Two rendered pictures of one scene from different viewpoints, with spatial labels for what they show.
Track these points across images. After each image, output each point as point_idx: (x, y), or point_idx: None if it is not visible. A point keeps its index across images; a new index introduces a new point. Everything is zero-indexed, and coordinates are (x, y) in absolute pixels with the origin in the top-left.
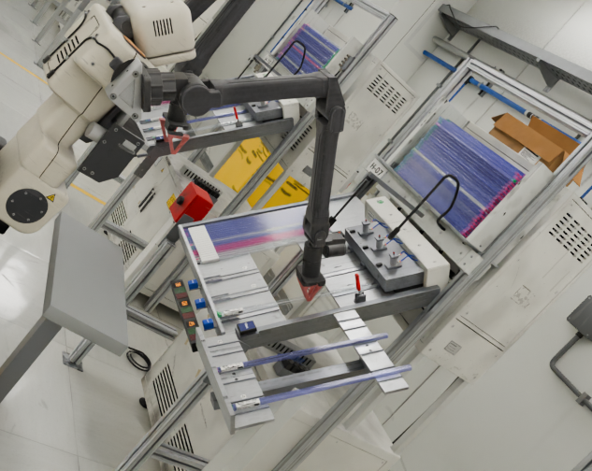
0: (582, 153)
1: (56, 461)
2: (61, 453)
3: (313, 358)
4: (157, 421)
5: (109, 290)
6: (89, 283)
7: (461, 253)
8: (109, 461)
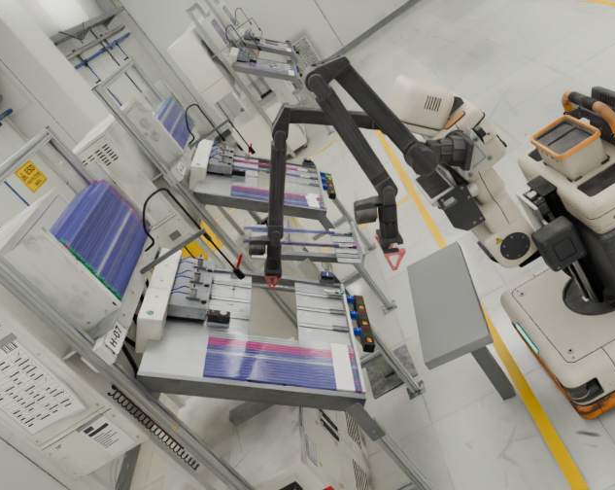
0: (66, 146)
1: (445, 405)
2: (443, 414)
3: (229, 413)
4: (379, 337)
5: (426, 296)
6: (440, 283)
7: (153, 238)
8: (407, 441)
